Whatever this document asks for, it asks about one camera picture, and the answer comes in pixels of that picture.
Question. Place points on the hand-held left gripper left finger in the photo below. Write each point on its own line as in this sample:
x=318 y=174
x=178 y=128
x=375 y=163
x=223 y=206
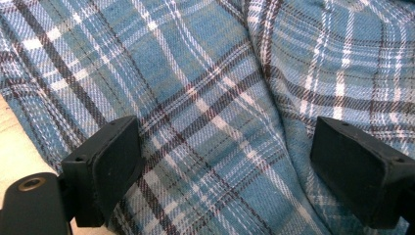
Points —
x=107 y=163

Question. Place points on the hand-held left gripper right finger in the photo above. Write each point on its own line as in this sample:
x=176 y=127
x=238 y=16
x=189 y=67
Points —
x=359 y=169

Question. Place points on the blue plaid shirt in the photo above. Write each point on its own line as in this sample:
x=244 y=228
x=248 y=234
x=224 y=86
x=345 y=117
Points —
x=212 y=81

